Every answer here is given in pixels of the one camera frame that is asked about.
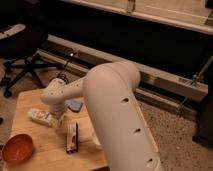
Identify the blue sponge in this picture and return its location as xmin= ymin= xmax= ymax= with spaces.
xmin=65 ymin=99 xmax=83 ymax=113

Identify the black office chair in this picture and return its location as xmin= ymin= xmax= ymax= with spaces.
xmin=0 ymin=24 xmax=56 ymax=98

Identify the orange bowl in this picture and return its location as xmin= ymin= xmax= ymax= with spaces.
xmin=2 ymin=134 xmax=34 ymax=164

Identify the black white eraser block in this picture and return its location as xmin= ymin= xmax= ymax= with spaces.
xmin=66 ymin=123 xmax=78 ymax=153

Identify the clear plastic bottle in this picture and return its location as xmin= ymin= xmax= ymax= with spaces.
xmin=28 ymin=108 xmax=59 ymax=127

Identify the white paper cup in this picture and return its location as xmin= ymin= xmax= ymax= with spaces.
xmin=92 ymin=132 xmax=101 ymax=148

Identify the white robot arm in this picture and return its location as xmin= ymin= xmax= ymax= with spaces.
xmin=41 ymin=61 xmax=164 ymax=171

